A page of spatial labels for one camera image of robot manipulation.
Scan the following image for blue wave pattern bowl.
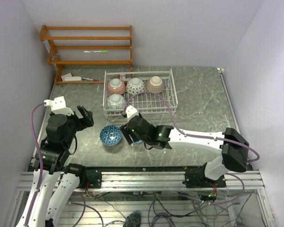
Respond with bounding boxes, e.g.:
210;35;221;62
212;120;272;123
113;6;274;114
133;140;143;144

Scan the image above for blue triangle pattern bowl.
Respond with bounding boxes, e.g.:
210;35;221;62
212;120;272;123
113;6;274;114
99;125;123;146

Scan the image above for aluminium rail frame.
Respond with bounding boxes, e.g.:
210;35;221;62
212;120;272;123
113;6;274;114
15;169;275;227

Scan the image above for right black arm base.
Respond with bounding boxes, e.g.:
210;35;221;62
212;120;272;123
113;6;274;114
182;172;226;188

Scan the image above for brown lattice pattern bowl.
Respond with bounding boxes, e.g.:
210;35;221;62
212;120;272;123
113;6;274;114
146;76;165;94

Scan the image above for red circle pattern bowl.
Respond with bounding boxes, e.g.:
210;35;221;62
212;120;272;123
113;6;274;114
126;78;145;95

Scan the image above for white eraser block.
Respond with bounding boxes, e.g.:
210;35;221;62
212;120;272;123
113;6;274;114
61;73;82;82

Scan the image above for green white marker pen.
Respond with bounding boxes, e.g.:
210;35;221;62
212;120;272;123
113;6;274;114
83;50;107;53

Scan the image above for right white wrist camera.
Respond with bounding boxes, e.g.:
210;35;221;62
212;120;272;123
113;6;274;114
122;105;139;122

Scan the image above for wooden shelf rack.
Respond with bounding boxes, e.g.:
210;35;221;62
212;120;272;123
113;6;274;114
39;25;133;84

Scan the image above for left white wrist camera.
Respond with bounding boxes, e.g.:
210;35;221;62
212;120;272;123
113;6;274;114
44;96;74;116

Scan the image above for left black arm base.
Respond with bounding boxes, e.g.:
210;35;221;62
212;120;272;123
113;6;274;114
86;170;102;189

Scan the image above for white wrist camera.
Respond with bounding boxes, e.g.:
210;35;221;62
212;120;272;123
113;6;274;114
44;96;74;116
122;105;139;122

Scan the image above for white wire dish rack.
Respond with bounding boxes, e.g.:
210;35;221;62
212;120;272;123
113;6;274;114
103;70;178;116

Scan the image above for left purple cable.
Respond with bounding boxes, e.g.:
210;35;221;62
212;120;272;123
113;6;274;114
22;102;48;225

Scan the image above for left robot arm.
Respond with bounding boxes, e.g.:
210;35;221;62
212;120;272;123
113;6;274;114
17;105;94;227

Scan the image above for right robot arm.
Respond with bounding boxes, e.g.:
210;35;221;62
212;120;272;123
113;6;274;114
120;114;249;188

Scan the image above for pink floral pattern bowl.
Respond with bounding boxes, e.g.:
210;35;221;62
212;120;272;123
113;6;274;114
107;79;126;95

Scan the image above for small red white box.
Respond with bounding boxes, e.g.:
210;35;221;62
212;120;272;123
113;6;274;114
119;74;126;79

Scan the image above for red swirl pattern bowl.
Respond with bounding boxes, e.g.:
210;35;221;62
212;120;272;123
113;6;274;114
106;94;126;110

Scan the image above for pink white marker pen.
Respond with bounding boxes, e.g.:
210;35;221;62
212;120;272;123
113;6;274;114
82;77;100;82

